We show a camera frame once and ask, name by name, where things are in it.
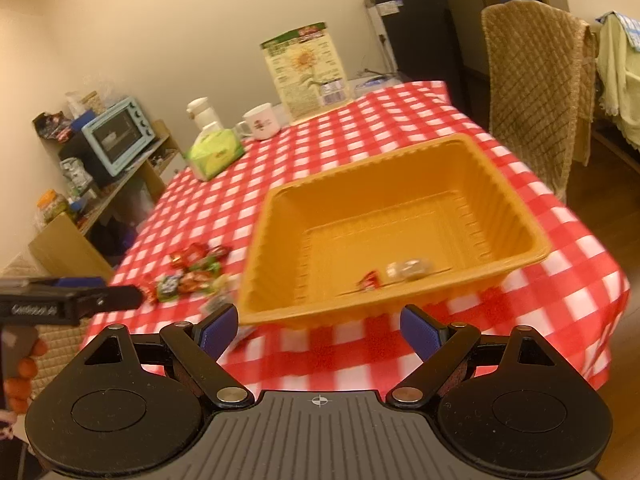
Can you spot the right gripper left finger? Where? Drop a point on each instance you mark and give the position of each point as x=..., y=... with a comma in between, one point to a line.
x=194, y=350

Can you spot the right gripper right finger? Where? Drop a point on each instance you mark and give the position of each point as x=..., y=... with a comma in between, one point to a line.
x=445, y=352

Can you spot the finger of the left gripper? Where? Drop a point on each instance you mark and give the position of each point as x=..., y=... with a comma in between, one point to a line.
x=112, y=298

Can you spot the black green chicken snack pack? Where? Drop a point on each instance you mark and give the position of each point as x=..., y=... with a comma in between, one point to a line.
x=167, y=288

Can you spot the grey clear snack packet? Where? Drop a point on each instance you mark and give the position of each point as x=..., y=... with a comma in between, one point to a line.
x=216, y=303

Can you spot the red snack packet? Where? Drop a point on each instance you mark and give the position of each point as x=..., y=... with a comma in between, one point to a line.
x=196, y=281

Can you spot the left hand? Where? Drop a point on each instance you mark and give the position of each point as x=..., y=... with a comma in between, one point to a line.
x=17, y=390

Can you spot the red snack pouch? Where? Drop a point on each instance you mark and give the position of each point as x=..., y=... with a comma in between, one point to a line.
x=187, y=256

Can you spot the green wrapped candy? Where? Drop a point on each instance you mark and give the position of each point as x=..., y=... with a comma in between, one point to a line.
x=209, y=264

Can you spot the clear wrapped candy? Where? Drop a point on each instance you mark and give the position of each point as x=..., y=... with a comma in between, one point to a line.
x=408, y=270

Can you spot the red white checkered tablecloth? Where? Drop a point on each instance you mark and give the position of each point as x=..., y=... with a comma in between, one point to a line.
x=574, y=297

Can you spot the small red candy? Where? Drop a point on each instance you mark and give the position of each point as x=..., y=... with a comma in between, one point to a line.
x=371, y=281

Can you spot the dark red foil candy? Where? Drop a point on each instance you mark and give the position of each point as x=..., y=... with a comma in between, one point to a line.
x=220, y=252

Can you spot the wooden shelf unit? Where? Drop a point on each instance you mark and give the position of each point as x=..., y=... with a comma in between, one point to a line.
x=63, y=248

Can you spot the orange plastic tray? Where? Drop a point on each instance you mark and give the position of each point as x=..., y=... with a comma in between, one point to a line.
x=443, y=201

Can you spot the light blue toaster oven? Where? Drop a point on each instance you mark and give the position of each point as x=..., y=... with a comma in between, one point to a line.
x=119, y=135

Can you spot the green tissue pack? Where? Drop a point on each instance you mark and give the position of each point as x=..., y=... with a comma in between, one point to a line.
x=213, y=151

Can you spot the white thermos bottle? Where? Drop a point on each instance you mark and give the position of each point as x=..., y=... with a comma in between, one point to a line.
x=203, y=114

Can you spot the white mug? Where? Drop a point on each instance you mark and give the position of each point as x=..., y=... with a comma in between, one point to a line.
x=260, y=123

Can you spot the quilted beige chair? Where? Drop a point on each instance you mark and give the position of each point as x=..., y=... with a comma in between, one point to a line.
x=542, y=70

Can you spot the black mini fridge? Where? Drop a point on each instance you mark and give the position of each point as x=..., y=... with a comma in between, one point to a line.
x=418, y=38

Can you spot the sofa with green cover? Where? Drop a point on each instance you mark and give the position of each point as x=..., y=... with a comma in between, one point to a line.
x=618, y=68

